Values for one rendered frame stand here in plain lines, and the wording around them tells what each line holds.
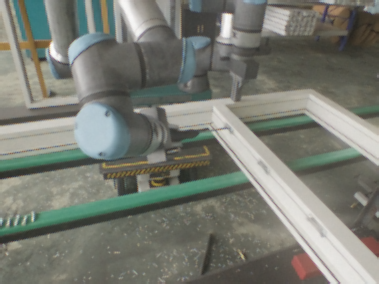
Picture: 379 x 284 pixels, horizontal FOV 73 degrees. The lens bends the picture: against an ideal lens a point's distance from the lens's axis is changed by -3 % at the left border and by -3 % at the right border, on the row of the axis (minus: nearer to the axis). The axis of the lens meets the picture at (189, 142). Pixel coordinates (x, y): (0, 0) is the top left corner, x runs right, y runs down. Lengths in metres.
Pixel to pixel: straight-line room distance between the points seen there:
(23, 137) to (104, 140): 0.44
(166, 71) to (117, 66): 0.09
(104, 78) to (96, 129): 0.09
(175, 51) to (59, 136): 0.46
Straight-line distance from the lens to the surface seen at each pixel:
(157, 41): 0.54
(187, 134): 0.75
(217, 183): 0.70
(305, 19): 5.09
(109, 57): 0.49
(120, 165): 1.60
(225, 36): 1.45
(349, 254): 0.57
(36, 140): 0.85
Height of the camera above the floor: 1.34
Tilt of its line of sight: 35 degrees down
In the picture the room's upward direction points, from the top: 4 degrees clockwise
